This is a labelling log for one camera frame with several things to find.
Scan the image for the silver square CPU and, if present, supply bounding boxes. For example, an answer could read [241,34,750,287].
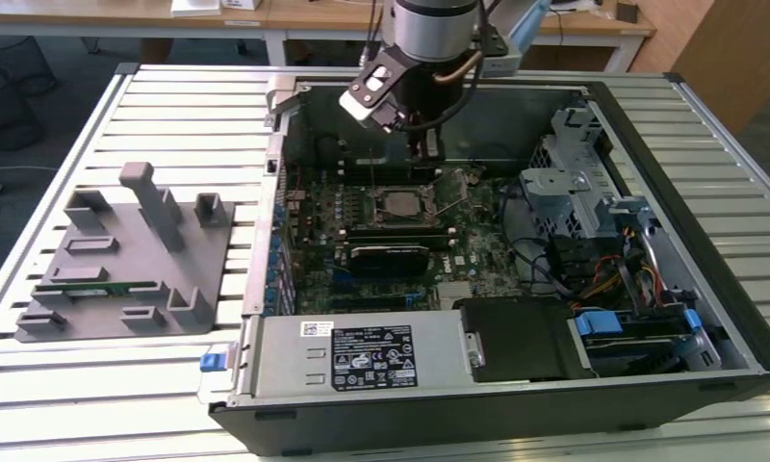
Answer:
[384,191,431,218]

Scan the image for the metal socket cover frame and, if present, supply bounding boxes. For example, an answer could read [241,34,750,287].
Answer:
[423,167,484,223]

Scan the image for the CPU socket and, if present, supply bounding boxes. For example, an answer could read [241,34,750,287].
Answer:
[371,186,441,228]

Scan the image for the RAM slot with white latches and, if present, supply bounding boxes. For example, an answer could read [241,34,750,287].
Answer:
[336,157,413,167]
[343,242,456,250]
[336,167,441,176]
[343,231,456,239]

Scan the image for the silver perforated drive cage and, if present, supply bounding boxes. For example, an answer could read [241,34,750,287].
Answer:
[517,106,624,242]

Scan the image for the wooden desk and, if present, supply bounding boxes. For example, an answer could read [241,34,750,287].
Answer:
[0,0,291,66]
[263,0,657,73]

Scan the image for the green motherboard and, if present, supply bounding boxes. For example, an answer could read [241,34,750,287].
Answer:
[281,161,553,317]

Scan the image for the black graphics card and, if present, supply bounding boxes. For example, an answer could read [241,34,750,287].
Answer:
[348,244,433,279]

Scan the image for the silver chipset heat sink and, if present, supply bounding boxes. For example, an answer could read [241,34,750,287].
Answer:
[437,282,475,309]

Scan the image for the wooden cabinet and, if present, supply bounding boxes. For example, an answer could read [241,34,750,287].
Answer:
[628,0,770,137]

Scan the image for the black plastic shroud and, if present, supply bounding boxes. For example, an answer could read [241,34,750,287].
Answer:
[455,296,596,385]

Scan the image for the blue disk carrier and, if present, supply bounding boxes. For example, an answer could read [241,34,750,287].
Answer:
[575,310,702,344]

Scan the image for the grey parts rack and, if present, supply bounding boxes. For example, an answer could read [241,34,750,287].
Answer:
[13,161,239,344]

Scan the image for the silver power supply unit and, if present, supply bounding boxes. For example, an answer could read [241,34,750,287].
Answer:
[247,307,473,400]

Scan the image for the black mesh waste basket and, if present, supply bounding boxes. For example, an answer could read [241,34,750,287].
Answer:
[0,36,59,153]

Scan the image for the green RAM stick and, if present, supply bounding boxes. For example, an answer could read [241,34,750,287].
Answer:
[36,282,135,295]

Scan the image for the black open PC case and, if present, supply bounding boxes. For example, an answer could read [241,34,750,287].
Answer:
[205,71,770,456]

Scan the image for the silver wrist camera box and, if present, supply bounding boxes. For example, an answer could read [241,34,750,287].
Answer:
[477,26,527,77]
[337,47,419,134]

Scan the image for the black power connector cables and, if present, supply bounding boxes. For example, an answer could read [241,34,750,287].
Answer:
[547,234,604,291]

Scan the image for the yellow wire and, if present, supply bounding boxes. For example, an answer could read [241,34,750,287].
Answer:
[571,276,624,309]

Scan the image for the orange wire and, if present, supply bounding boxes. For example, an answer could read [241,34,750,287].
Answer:
[639,262,673,307]

